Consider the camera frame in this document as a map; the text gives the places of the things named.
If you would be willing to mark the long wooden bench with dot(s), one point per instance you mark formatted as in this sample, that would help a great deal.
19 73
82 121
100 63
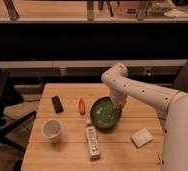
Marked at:
90 68

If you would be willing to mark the white plastic bottle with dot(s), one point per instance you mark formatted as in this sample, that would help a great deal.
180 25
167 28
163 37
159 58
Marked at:
92 141

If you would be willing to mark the black rectangular bar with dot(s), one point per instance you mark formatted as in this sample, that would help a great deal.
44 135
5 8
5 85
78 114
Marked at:
57 104

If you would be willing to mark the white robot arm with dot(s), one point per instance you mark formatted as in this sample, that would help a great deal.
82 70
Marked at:
171 103

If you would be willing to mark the white paper cup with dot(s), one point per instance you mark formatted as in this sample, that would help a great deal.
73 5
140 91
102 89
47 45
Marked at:
52 130

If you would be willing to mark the black office chair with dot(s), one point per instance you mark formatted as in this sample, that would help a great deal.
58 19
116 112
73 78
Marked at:
2 110

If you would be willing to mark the orange carrot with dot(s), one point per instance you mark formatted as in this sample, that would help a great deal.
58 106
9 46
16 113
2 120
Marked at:
82 108

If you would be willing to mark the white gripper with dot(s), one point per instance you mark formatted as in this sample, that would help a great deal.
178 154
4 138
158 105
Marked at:
118 98

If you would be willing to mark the green ceramic bowl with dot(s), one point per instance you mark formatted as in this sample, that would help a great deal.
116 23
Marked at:
104 115

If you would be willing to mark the white sponge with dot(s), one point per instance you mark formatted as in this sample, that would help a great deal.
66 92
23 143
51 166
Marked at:
141 137

